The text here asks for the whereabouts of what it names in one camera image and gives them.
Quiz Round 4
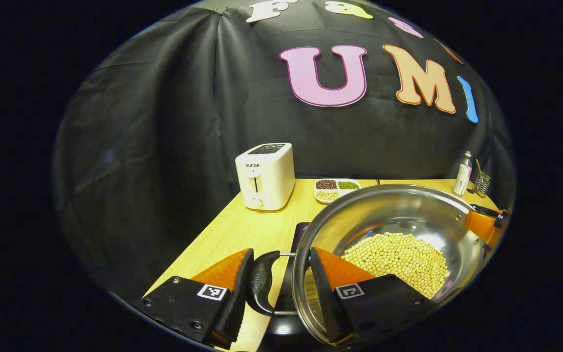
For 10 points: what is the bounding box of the pile of soybeans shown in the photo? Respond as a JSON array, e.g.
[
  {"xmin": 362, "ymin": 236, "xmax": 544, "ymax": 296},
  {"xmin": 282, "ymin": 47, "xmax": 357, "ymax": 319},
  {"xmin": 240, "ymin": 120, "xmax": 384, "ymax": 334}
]
[{"xmin": 341, "ymin": 232, "xmax": 450, "ymax": 300}]

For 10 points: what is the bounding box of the black induction cooktop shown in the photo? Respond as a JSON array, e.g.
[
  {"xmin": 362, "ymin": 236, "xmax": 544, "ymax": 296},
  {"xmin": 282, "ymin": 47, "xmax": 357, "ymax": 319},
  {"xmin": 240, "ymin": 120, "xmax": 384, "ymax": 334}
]
[{"xmin": 262, "ymin": 222, "xmax": 314, "ymax": 351}]

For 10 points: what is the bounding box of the small clear bottle pink label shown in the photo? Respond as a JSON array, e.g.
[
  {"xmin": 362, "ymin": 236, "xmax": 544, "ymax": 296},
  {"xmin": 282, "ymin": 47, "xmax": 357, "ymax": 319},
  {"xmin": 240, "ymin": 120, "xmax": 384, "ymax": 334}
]
[{"xmin": 453, "ymin": 151, "xmax": 473, "ymax": 197}]

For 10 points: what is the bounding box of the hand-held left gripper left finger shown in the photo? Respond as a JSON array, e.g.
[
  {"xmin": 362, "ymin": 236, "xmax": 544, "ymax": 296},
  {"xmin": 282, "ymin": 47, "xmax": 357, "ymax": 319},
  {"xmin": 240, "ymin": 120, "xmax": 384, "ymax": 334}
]
[{"xmin": 132, "ymin": 248, "xmax": 255, "ymax": 349}]

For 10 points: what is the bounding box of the stainless steel pot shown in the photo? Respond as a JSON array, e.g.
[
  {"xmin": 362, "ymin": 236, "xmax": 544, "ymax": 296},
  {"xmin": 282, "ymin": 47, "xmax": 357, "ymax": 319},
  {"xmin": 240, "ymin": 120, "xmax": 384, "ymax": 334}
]
[{"xmin": 246, "ymin": 184, "xmax": 507, "ymax": 349}]

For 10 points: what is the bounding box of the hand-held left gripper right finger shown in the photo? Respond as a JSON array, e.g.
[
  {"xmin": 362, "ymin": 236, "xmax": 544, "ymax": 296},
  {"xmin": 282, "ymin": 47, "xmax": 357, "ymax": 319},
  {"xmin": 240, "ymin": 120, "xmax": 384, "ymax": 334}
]
[{"xmin": 309, "ymin": 247, "xmax": 438, "ymax": 345}]

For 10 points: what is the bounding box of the glass cup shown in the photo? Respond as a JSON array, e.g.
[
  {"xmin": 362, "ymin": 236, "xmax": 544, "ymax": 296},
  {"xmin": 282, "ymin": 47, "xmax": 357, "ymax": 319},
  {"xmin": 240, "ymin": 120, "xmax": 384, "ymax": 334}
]
[{"xmin": 473, "ymin": 172, "xmax": 492, "ymax": 198}]

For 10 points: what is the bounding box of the white toaster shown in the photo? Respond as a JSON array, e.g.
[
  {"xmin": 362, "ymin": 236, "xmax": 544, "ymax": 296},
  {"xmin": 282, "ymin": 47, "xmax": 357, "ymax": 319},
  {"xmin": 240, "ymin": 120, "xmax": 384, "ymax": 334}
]
[{"xmin": 235, "ymin": 143, "xmax": 296, "ymax": 211}]

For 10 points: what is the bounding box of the white divided dish with beans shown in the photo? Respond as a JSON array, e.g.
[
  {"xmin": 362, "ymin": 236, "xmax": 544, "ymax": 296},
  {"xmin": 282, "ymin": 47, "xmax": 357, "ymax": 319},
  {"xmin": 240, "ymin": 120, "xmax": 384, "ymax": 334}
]
[{"xmin": 314, "ymin": 178, "xmax": 362, "ymax": 204}]

